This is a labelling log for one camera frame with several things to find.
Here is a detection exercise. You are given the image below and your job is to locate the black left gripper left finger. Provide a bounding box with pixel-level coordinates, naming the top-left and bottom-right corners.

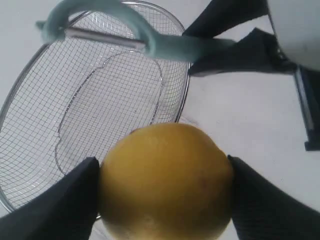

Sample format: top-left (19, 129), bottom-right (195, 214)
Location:
top-left (0, 157), bottom-right (99, 240)

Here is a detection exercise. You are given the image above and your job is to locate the metal wire mesh basket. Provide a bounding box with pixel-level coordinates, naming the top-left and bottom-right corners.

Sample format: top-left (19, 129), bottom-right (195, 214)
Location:
top-left (0, 0), bottom-right (191, 221)

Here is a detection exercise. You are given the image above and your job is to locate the yellow lemon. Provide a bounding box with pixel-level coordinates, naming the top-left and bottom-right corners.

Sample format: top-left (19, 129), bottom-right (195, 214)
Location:
top-left (98, 123), bottom-right (234, 240)

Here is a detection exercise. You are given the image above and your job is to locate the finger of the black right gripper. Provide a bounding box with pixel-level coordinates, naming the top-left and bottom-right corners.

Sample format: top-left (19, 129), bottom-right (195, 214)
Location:
top-left (183, 0), bottom-right (269, 39)
top-left (188, 28), bottom-right (297, 77)

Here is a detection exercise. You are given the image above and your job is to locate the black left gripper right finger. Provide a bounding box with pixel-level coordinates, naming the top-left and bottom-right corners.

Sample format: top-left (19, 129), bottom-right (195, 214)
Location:
top-left (227, 155), bottom-right (320, 240)

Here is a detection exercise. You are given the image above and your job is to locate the teal handled vegetable peeler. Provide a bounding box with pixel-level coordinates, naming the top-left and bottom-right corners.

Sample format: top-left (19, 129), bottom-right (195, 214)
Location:
top-left (35, 0), bottom-right (235, 63)

